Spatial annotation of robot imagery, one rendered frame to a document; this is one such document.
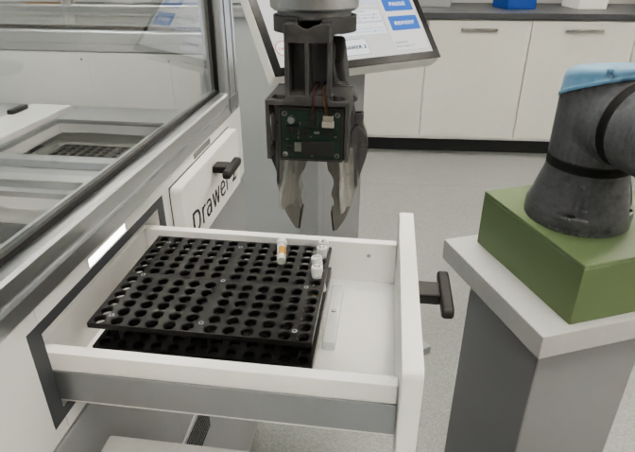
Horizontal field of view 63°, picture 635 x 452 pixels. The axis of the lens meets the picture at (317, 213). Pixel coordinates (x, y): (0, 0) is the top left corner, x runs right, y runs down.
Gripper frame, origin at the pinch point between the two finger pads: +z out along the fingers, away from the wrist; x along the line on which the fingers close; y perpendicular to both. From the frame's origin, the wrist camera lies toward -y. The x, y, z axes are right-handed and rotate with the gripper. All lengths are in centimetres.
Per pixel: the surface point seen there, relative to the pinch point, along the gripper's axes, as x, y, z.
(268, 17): -23, -83, -11
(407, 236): 9.9, -4.9, 4.7
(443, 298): 13.4, 4.5, 6.4
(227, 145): -20.9, -36.7, 5.8
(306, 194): -16, -98, 43
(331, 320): 1.8, 1.3, 12.8
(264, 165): -44, -161, 58
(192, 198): -21.0, -18.1, 7.7
